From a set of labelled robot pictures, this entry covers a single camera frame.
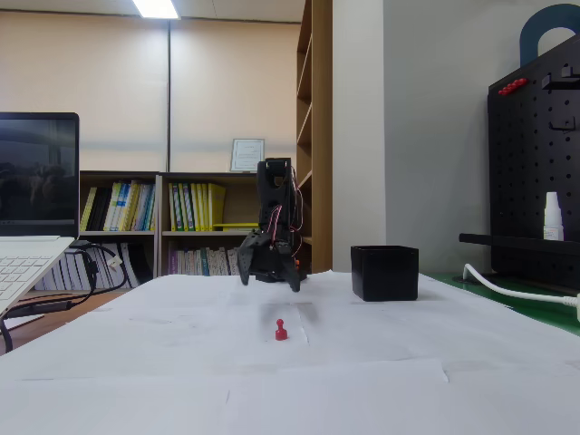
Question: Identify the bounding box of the black square container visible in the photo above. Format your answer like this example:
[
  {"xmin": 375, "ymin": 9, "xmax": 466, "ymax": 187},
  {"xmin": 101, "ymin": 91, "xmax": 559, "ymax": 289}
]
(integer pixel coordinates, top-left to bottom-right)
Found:
[{"xmin": 350, "ymin": 245, "xmax": 420, "ymax": 303}]

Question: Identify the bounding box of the white paper sheet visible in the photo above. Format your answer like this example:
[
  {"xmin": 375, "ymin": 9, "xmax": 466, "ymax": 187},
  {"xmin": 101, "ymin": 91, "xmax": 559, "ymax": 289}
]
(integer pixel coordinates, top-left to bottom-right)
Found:
[
  {"xmin": 0, "ymin": 375, "xmax": 231, "ymax": 435},
  {"xmin": 442, "ymin": 348, "xmax": 580, "ymax": 435},
  {"xmin": 135, "ymin": 273, "xmax": 318, "ymax": 310},
  {"xmin": 63, "ymin": 278, "xmax": 237, "ymax": 325},
  {"xmin": 17, "ymin": 302, "xmax": 312, "ymax": 382},
  {"xmin": 307, "ymin": 270, "xmax": 536, "ymax": 328},
  {"xmin": 224, "ymin": 359, "xmax": 450, "ymax": 435},
  {"xmin": 298, "ymin": 298, "xmax": 580, "ymax": 378}
]

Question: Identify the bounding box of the low wooden bookshelf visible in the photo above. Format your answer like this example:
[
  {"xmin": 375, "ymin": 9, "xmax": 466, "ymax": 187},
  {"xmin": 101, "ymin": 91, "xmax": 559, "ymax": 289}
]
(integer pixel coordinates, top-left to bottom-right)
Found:
[
  {"xmin": 156, "ymin": 171, "xmax": 264, "ymax": 278},
  {"xmin": 79, "ymin": 170, "xmax": 160, "ymax": 291}
]

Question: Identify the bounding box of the thick yellow binder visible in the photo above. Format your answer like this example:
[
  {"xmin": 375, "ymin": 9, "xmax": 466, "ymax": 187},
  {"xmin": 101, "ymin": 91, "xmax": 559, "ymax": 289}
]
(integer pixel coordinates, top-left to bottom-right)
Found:
[{"xmin": 208, "ymin": 182, "xmax": 227, "ymax": 232}]

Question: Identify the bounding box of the framed certificate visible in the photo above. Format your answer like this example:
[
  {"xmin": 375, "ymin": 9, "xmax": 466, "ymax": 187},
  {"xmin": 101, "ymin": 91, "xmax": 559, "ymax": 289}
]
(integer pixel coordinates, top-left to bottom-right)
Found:
[{"xmin": 229, "ymin": 138, "xmax": 266, "ymax": 174}]

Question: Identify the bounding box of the tall wooden bookshelf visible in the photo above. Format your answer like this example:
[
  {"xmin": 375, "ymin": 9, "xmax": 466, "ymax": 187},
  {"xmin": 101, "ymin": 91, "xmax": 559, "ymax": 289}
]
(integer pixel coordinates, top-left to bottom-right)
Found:
[{"xmin": 295, "ymin": 0, "xmax": 334, "ymax": 276}]

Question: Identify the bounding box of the black spined book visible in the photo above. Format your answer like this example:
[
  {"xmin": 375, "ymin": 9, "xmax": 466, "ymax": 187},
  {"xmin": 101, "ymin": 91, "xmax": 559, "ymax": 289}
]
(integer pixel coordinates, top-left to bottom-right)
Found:
[{"xmin": 90, "ymin": 186, "xmax": 113, "ymax": 233}]

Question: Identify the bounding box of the thin yellow book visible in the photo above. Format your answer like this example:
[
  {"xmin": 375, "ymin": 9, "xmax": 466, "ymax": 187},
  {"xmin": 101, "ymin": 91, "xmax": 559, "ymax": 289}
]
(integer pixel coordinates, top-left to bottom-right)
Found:
[{"xmin": 80, "ymin": 186, "xmax": 99, "ymax": 233}]

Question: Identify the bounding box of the white laptop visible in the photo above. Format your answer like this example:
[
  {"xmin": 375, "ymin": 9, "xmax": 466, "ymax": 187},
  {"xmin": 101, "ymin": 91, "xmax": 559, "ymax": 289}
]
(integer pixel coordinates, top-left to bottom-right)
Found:
[{"xmin": 0, "ymin": 111, "xmax": 81, "ymax": 318}]

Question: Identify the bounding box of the black pegboard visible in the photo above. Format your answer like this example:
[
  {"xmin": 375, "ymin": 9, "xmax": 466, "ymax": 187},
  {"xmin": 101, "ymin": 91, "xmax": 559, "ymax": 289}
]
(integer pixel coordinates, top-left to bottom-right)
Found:
[{"xmin": 487, "ymin": 31, "xmax": 580, "ymax": 292}]

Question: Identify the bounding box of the white plastic bottle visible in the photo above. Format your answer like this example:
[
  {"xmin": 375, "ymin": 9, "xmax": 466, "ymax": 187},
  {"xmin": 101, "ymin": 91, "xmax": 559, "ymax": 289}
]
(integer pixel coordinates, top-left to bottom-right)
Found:
[{"xmin": 543, "ymin": 191, "xmax": 566, "ymax": 242}]

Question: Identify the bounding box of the ceiling light panel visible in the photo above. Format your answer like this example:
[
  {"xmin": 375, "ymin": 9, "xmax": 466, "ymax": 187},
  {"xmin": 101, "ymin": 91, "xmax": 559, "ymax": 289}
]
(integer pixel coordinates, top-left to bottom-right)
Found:
[{"xmin": 130, "ymin": 0, "xmax": 181, "ymax": 21}]

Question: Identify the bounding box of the black pegboard hook bar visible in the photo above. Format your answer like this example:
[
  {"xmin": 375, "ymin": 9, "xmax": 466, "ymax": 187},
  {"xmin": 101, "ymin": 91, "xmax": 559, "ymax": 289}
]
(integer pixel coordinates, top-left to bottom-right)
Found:
[{"xmin": 540, "ymin": 74, "xmax": 580, "ymax": 91}]

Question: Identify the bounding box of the dark blue arch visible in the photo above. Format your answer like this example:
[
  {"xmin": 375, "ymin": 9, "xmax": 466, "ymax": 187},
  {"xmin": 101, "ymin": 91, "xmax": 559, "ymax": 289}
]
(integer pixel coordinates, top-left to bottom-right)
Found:
[{"xmin": 518, "ymin": 3, "xmax": 580, "ymax": 67}]

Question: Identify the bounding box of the red white servo wire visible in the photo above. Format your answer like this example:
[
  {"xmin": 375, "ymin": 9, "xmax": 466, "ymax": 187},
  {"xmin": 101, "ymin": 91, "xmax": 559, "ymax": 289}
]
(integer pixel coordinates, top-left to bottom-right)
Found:
[{"xmin": 266, "ymin": 205, "xmax": 285, "ymax": 249}]

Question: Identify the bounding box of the black laptop cable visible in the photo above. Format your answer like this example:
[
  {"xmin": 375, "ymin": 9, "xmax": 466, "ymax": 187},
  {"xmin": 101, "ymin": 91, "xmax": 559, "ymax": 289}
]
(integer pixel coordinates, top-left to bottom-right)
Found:
[{"xmin": 0, "ymin": 242, "xmax": 131, "ymax": 355}]

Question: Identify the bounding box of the black pegboard shelf rail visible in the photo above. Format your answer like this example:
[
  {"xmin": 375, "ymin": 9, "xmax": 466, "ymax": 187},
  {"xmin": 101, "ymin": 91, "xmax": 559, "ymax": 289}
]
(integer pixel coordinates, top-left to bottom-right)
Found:
[{"xmin": 458, "ymin": 232, "xmax": 580, "ymax": 256}]

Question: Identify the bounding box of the white power cable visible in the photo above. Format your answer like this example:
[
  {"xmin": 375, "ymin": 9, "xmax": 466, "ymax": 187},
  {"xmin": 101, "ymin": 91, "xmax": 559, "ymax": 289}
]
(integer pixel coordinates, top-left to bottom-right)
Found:
[{"xmin": 462, "ymin": 263, "xmax": 580, "ymax": 306}]

